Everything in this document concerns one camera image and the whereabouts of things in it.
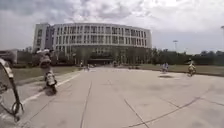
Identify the scooter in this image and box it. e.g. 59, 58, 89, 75
43, 69, 58, 95
187, 65, 198, 78

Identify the curved white multi-storey building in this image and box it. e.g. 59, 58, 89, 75
32, 22, 153, 66

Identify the grey concrete slab plaza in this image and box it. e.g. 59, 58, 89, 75
0, 66, 224, 128

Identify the person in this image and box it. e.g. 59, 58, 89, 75
35, 48, 56, 81
160, 61, 170, 74
187, 59, 197, 72

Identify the light pole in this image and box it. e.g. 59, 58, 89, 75
172, 39, 179, 53

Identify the low building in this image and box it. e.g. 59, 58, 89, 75
0, 49, 19, 66

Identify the white painted line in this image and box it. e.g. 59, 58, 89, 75
0, 71, 83, 121

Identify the row of trees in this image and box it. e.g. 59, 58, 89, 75
13, 46, 224, 67

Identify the grass strip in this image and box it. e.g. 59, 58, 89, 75
11, 65, 81, 85

